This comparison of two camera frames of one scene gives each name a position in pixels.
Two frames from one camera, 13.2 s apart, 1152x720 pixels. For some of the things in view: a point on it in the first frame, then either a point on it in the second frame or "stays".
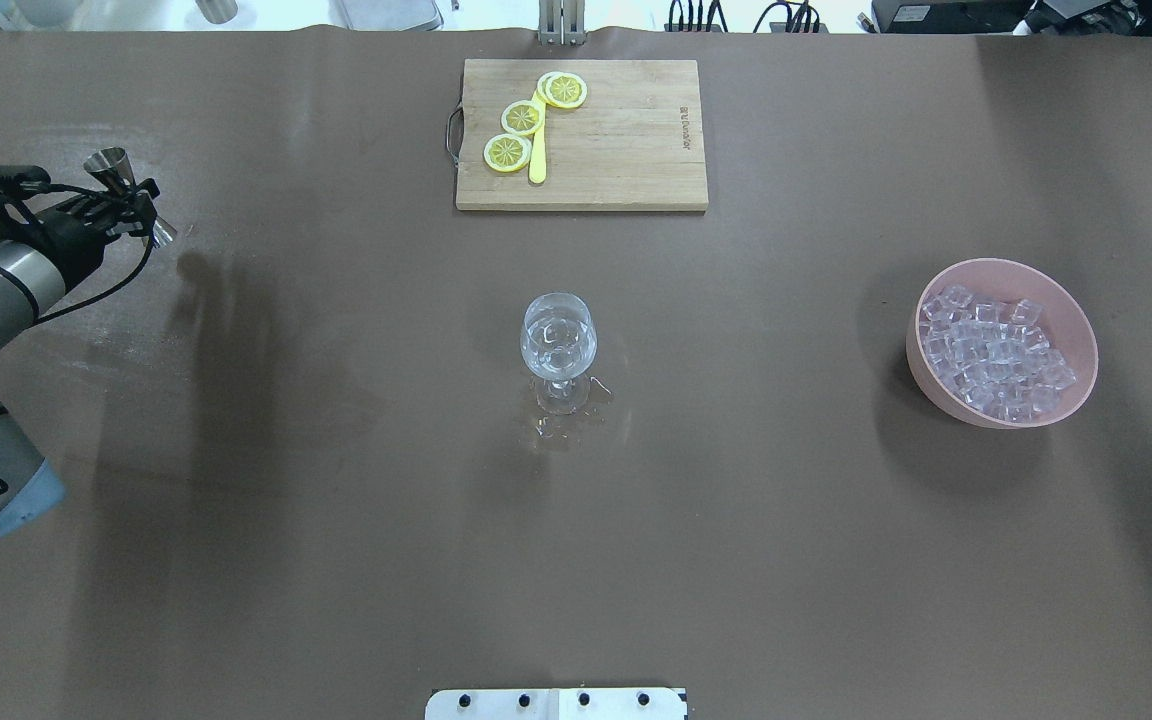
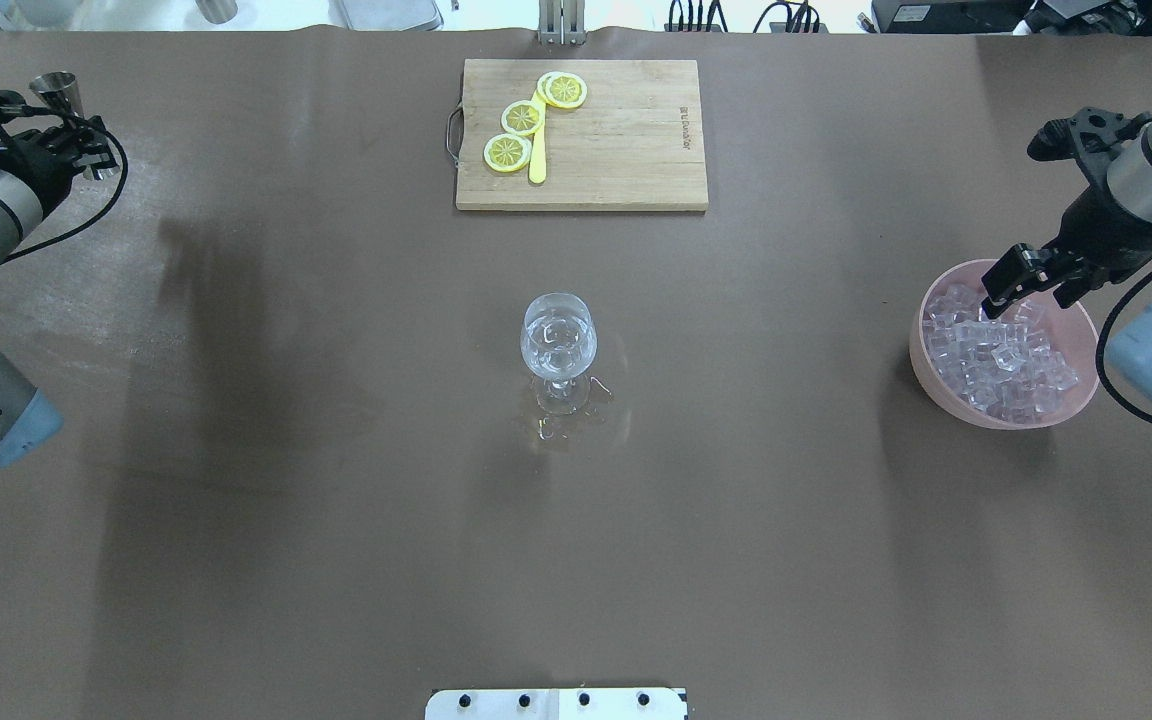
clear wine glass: x=558 y=339 stays
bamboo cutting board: x=634 y=142 stays
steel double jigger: x=112 y=166 -> x=60 y=92
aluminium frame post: x=561 y=22 stays
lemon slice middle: x=522 y=117 stays
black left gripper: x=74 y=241 -> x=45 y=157
